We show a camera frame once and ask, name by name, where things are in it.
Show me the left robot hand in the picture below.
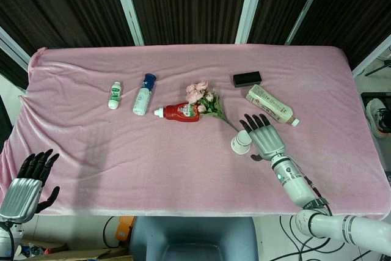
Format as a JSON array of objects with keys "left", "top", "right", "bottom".
[{"left": 0, "top": 149, "right": 60, "bottom": 224}]

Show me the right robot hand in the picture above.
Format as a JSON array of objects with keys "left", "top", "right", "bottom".
[{"left": 239, "top": 113, "right": 288, "bottom": 162}]

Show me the white paper cup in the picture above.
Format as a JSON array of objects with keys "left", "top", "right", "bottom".
[{"left": 230, "top": 130, "right": 252, "bottom": 155}]

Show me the orange rectangular plastic block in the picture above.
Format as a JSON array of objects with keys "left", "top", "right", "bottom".
[{"left": 115, "top": 216, "right": 136, "bottom": 245}]

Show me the beige milk tea bottle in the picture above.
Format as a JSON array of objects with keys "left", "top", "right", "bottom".
[{"left": 246, "top": 84, "right": 301, "bottom": 127}]

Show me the black rectangular box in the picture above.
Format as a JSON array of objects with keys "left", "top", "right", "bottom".
[{"left": 233, "top": 71, "right": 263, "bottom": 88}]

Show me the pink artificial flower bouquet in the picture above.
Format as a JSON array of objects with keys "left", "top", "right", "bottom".
[{"left": 185, "top": 81, "right": 239, "bottom": 132}]

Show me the pink tablecloth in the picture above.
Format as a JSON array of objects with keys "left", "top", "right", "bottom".
[{"left": 0, "top": 43, "right": 383, "bottom": 221}]

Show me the cardboard box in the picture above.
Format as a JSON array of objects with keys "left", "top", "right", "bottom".
[{"left": 23, "top": 242, "right": 135, "bottom": 261}]

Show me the red ketchup bottle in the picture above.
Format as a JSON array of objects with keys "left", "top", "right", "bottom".
[{"left": 153, "top": 103, "right": 202, "bottom": 123}]

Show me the white and orange sneaker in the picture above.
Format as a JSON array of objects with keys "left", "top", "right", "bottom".
[{"left": 365, "top": 98, "right": 391, "bottom": 139}]

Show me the grey-blue chair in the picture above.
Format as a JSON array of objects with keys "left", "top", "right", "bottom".
[{"left": 128, "top": 215, "right": 260, "bottom": 261}]

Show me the white bottle with blue cap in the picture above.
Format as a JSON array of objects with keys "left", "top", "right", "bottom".
[{"left": 132, "top": 73, "right": 158, "bottom": 117}]

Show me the small white green-label bottle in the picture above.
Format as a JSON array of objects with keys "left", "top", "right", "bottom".
[{"left": 108, "top": 81, "right": 122, "bottom": 110}]

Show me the black tripod stand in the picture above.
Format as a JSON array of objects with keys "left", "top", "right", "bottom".
[{"left": 365, "top": 45, "right": 391, "bottom": 77}]

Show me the black cable on floor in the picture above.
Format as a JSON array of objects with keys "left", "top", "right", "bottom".
[{"left": 279, "top": 211, "right": 379, "bottom": 261}]

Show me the white partition frame post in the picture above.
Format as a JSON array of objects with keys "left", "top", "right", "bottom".
[
  {"left": 109, "top": 0, "right": 145, "bottom": 46},
  {"left": 284, "top": 0, "right": 332, "bottom": 45},
  {"left": 0, "top": 26, "right": 31, "bottom": 72},
  {"left": 235, "top": 0, "right": 269, "bottom": 45}
]

